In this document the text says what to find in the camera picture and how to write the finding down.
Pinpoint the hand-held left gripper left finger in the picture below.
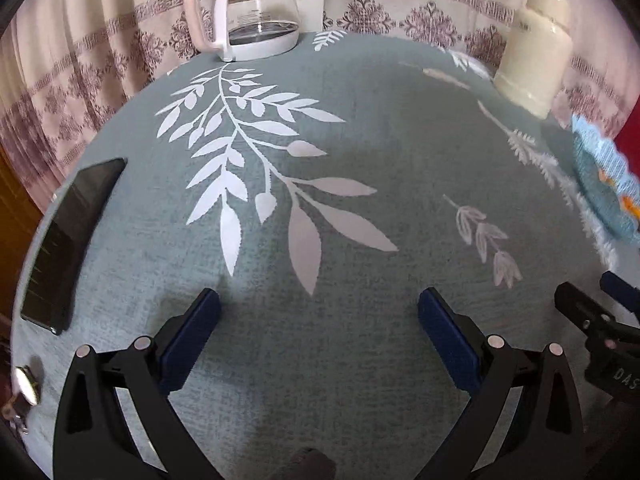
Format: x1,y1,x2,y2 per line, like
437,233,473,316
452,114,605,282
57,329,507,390
52,287,222,480

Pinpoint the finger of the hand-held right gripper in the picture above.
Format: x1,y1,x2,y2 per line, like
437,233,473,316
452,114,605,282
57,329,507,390
600,271,640,311
554,281,640,348

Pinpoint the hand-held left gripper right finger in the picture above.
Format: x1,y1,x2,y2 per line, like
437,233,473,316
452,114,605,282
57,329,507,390
417,287,586,480

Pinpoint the light blue plastic lattice basket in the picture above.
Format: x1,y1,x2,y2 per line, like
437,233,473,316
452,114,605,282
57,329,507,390
570,114,640,241

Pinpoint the red quilted blanket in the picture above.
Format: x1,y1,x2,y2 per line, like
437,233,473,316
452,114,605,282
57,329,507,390
612,110,640,171

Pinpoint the black smartphone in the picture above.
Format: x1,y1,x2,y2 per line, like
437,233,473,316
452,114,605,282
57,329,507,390
20,158,128,336

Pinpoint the round silver metal object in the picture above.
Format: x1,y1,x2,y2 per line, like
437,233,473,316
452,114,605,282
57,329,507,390
0,367,43,436

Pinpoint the grey tablecloth with white leaves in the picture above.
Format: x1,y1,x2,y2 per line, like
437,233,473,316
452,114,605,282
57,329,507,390
10,30,626,480

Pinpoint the brown wooden door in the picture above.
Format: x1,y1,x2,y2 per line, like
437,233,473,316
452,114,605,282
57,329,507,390
0,150,46,311

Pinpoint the cream thermos jug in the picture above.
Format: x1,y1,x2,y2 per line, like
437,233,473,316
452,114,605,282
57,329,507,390
494,0,573,120

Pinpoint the cream curtain with purple pattern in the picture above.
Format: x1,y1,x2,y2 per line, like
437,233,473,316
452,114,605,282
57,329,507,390
0,0,640,211

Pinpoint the glass kettle with white handle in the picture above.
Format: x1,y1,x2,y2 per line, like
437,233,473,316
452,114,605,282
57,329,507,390
183,0,301,62

